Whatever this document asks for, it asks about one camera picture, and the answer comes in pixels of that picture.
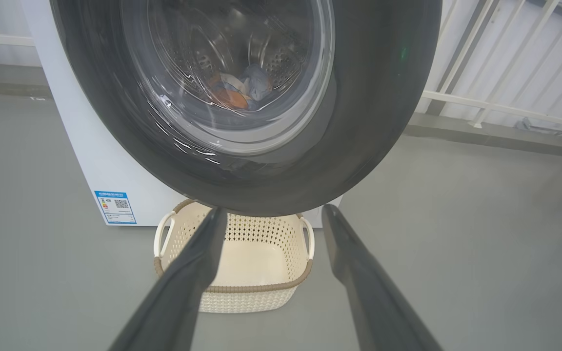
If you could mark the cream perforated laundry basket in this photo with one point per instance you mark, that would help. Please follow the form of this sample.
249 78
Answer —
261 263

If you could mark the black round glass door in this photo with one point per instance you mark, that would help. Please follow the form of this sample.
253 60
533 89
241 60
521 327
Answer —
369 122

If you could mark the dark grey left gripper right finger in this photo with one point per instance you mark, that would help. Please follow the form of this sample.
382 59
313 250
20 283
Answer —
369 292

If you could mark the light blue printed garment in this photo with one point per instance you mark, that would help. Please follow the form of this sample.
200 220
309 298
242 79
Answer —
257 83

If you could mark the white orange printed garment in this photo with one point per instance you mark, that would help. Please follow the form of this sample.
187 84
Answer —
230 92

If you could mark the white washing machine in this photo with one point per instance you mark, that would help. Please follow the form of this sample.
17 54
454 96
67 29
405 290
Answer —
110 161

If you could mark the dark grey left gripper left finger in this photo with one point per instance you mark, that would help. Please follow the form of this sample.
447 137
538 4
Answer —
183 292

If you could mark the blue energy label sticker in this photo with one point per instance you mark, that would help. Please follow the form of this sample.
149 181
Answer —
115 207

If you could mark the white metal railing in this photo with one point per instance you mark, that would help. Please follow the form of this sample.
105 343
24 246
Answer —
505 58

